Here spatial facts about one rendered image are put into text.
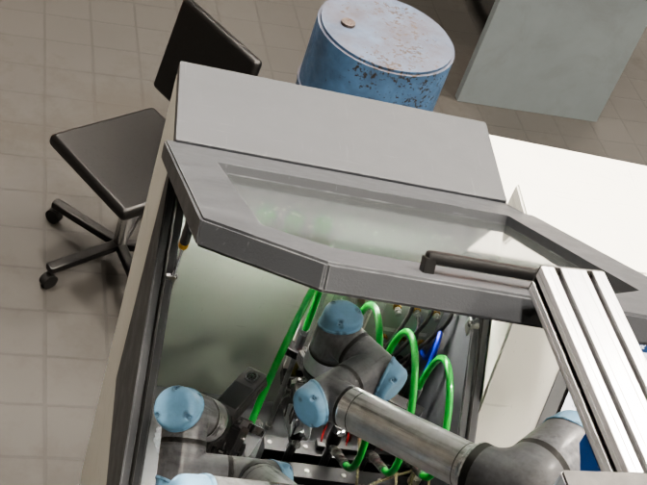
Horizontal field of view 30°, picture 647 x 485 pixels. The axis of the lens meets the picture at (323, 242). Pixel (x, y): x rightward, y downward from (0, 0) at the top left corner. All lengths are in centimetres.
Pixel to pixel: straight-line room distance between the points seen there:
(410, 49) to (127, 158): 111
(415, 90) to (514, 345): 198
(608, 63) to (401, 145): 337
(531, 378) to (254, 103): 81
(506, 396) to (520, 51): 333
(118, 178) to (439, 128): 149
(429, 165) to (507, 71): 320
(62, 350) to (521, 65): 272
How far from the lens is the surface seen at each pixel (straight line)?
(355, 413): 202
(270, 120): 251
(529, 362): 248
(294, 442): 250
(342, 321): 216
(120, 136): 406
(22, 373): 389
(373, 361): 214
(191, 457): 197
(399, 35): 444
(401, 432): 197
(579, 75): 586
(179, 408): 196
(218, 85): 257
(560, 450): 191
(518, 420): 256
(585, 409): 140
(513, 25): 558
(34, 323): 404
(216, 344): 271
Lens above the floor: 291
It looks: 39 degrees down
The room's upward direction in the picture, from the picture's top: 20 degrees clockwise
